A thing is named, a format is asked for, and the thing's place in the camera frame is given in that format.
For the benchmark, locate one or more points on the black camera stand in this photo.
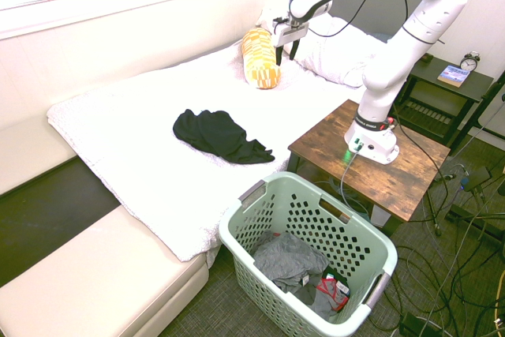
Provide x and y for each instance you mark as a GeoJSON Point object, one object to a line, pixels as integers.
{"type": "Point", "coordinates": [483, 116]}

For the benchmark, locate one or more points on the blue book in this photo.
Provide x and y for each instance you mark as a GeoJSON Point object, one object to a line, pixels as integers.
{"type": "Point", "coordinates": [453, 76]}

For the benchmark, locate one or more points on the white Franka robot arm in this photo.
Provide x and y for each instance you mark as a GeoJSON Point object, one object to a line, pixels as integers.
{"type": "Point", "coordinates": [394, 68]}

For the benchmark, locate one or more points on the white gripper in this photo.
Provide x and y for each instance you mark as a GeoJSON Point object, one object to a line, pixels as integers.
{"type": "Point", "coordinates": [290, 34]}

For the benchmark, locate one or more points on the pale green laundry basket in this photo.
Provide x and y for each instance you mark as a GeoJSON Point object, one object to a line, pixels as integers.
{"type": "Point", "coordinates": [388, 250]}

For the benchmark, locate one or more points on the rustic wooden side table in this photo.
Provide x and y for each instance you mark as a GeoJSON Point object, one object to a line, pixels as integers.
{"type": "Point", "coordinates": [394, 185]}

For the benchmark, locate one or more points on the orange patterned bolster pillow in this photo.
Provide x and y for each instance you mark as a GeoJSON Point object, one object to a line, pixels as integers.
{"type": "Point", "coordinates": [260, 61]}

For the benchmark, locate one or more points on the grey crumpled garment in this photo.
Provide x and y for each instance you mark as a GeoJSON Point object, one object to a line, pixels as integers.
{"type": "Point", "coordinates": [288, 259]}

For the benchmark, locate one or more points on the dark garment with coloured label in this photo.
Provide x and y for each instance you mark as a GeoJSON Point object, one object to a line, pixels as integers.
{"type": "Point", "coordinates": [335, 277]}

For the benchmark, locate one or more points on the large white pillow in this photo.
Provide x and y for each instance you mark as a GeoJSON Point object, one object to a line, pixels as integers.
{"type": "Point", "coordinates": [339, 53]}

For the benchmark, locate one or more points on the black alarm clock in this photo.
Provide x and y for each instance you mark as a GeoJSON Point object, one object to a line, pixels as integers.
{"type": "Point", "coordinates": [469, 62]}

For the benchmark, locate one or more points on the white quilted blanket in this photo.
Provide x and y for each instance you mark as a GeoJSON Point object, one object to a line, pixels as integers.
{"type": "Point", "coordinates": [158, 92]}

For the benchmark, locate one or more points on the black garment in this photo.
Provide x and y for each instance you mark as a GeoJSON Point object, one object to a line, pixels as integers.
{"type": "Point", "coordinates": [221, 137]}

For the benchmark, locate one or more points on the black nightstand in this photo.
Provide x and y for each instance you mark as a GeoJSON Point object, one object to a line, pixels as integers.
{"type": "Point", "coordinates": [473, 85]}

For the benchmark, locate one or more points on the cream bed frame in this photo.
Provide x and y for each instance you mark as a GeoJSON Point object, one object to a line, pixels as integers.
{"type": "Point", "coordinates": [90, 274]}

